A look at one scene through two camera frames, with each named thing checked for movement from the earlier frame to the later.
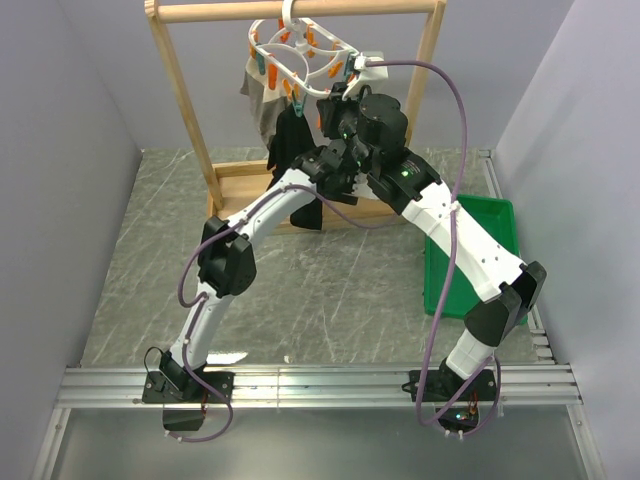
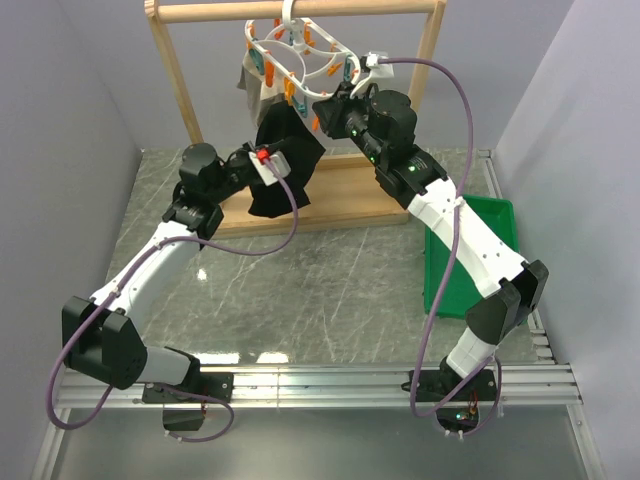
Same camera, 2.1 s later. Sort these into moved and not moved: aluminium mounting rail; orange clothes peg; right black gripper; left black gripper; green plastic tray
Moved: orange clothes peg; left black gripper
Not moved: aluminium mounting rail; green plastic tray; right black gripper
